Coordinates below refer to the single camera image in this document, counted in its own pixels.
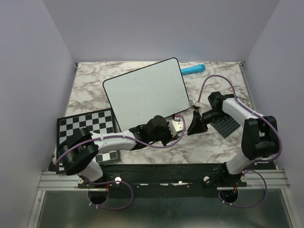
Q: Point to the black framed whiteboard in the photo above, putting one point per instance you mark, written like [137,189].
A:
[138,96]

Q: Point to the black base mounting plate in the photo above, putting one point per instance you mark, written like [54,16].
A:
[164,181]

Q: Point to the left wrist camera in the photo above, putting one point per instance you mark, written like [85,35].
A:
[176,125]

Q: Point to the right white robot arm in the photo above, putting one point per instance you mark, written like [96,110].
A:
[259,139]

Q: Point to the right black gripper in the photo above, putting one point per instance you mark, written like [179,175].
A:
[197,126]

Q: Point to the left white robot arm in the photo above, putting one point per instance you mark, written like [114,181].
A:
[77,152]

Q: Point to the aluminium extrusion rail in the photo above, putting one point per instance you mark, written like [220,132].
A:
[50,181]

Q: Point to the grey lego baseplate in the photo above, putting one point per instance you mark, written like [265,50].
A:
[225,125]

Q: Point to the black white checkerboard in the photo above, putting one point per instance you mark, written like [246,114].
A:
[101,121]

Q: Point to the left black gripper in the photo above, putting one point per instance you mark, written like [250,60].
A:
[170,137]

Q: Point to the blue toy microphone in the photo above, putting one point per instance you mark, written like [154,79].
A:
[193,69]

